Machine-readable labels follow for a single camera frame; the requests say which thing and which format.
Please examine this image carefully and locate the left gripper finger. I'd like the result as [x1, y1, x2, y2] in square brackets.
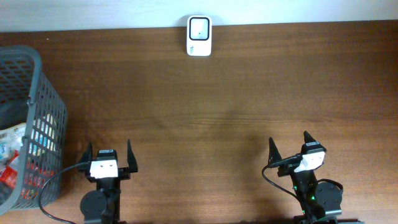
[127, 139, 138, 173]
[78, 143, 93, 171]

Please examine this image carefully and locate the cream snack bag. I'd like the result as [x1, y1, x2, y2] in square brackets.
[1, 114, 58, 157]

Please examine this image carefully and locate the red snack bag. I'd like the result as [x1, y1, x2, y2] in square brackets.
[1, 151, 35, 203]

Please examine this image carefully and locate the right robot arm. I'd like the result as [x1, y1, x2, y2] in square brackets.
[263, 131, 343, 223]

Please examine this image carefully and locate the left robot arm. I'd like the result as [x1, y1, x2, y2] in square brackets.
[78, 142, 138, 224]

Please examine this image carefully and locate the white barcode scanner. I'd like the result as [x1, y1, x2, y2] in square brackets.
[187, 15, 213, 57]

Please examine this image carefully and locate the grey plastic mesh basket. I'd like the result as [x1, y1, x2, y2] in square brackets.
[1, 45, 68, 214]

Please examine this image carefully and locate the left black cable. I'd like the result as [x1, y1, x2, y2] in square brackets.
[38, 162, 90, 224]

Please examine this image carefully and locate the black cable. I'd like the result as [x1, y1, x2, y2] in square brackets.
[261, 154, 315, 224]
[38, 162, 90, 224]

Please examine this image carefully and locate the right black cable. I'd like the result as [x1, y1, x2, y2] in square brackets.
[261, 154, 315, 224]

